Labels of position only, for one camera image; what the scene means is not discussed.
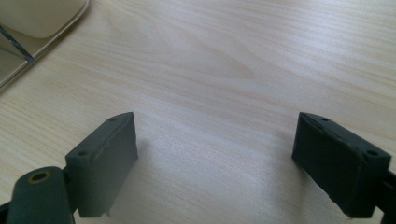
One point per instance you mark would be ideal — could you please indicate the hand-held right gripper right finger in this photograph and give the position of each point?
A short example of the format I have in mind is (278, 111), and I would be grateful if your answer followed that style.
(337, 168)

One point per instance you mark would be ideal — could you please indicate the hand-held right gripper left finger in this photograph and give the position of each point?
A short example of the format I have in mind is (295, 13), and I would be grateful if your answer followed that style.
(102, 168)

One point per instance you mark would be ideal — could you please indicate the beige divided tray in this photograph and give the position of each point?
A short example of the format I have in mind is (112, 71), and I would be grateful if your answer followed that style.
(29, 28)

